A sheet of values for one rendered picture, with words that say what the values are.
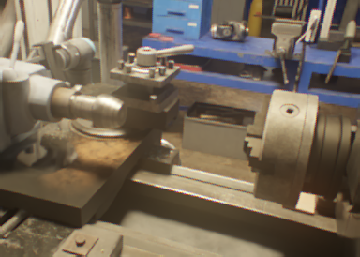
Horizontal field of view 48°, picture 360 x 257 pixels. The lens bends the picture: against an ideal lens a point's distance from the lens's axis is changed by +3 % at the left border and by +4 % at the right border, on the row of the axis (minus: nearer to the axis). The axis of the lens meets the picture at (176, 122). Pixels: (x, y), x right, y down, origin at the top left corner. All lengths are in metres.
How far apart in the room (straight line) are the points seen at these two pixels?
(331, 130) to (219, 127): 2.16
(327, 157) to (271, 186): 0.12
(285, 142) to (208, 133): 2.24
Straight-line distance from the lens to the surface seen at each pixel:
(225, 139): 3.01
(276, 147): 0.79
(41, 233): 0.98
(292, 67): 2.64
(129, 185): 1.21
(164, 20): 2.94
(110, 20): 1.92
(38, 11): 2.37
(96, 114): 0.98
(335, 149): 0.84
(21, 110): 1.05
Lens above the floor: 1.50
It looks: 25 degrees down
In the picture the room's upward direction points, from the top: 4 degrees clockwise
